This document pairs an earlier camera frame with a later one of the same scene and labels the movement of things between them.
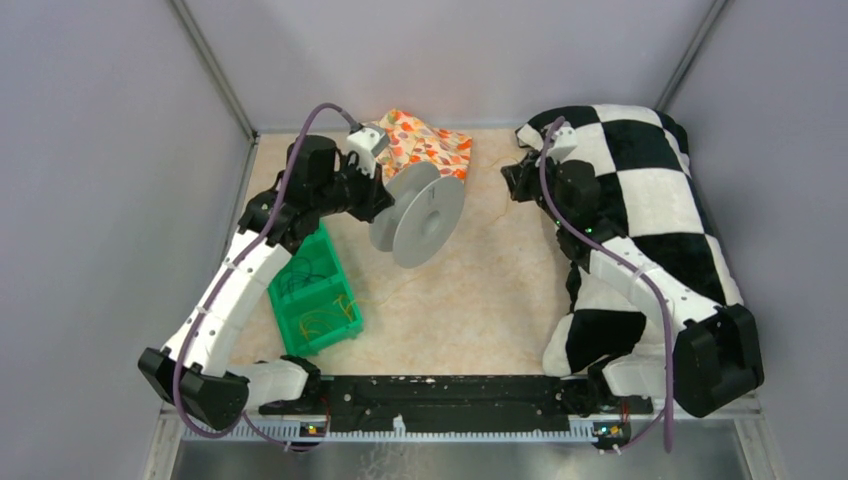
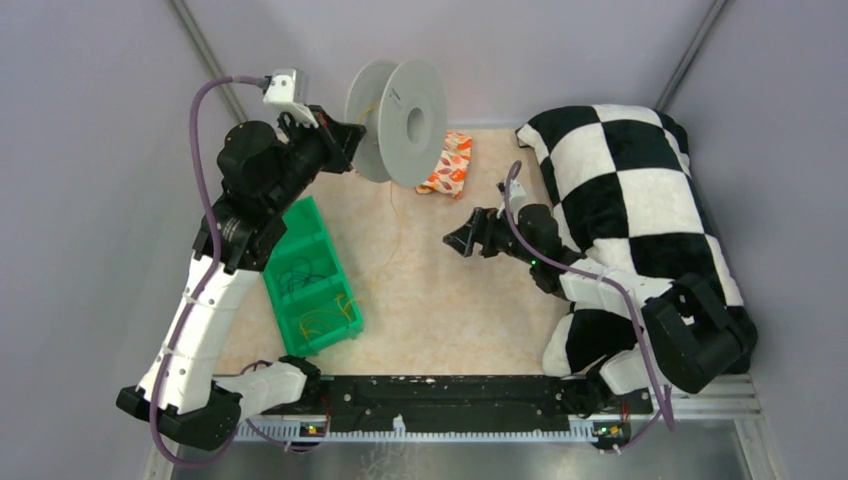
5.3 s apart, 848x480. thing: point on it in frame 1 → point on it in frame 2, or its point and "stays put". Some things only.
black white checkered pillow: [645, 191] stays put
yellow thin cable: [340, 308] → [345, 315]
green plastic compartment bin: [311, 296] stays put
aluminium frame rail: [188, 425] stays put
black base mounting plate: [457, 403] stays put
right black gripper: [520, 175] → [479, 230]
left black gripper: [375, 195] → [340, 140]
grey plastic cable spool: [423, 212] → [403, 107]
